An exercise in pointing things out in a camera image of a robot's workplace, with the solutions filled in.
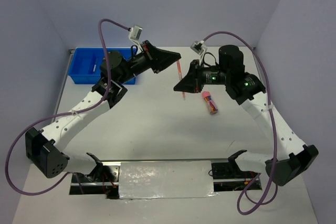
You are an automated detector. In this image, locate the silver foil panel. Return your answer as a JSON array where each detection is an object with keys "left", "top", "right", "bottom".
[{"left": 119, "top": 161, "right": 215, "bottom": 199}]

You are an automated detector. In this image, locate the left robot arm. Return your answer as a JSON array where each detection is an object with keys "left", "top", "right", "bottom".
[{"left": 25, "top": 40, "right": 181, "bottom": 182}]

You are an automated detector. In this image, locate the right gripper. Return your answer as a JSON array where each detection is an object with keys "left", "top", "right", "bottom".
[{"left": 173, "top": 57, "right": 230, "bottom": 91}]

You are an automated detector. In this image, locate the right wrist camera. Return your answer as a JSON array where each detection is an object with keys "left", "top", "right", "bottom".
[{"left": 190, "top": 40, "right": 207, "bottom": 62}]

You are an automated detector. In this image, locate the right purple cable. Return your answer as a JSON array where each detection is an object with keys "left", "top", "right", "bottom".
[{"left": 204, "top": 31, "right": 278, "bottom": 214}]

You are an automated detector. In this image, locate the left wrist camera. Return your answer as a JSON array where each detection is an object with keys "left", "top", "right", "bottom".
[{"left": 128, "top": 25, "right": 143, "bottom": 47}]

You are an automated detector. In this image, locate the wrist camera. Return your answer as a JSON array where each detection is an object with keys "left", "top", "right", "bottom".
[
  {"left": 190, "top": 40, "right": 207, "bottom": 62},
  {"left": 128, "top": 25, "right": 143, "bottom": 47}
]

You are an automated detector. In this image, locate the blue ink pen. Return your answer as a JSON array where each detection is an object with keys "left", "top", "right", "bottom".
[{"left": 92, "top": 58, "right": 98, "bottom": 74}]

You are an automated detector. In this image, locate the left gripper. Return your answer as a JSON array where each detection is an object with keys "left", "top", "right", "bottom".
[{"left": 119, "top": 42, "right": 182, "bottom": 86}]

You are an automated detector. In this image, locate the blue compartment bin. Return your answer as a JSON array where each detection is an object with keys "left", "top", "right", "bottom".
[{"left": 68, "top": 48, "right": 138, "bottom": 85}]

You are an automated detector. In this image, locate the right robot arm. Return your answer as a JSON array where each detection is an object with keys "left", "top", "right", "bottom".
[{"left": 173, "top": 45, "right": 319, "bottom": 186}]

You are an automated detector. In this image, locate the pink cap clear tube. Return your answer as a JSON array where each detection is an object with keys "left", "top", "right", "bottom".
[{"left": 202, "top": 91, "right": 218, "bottom": 115}]

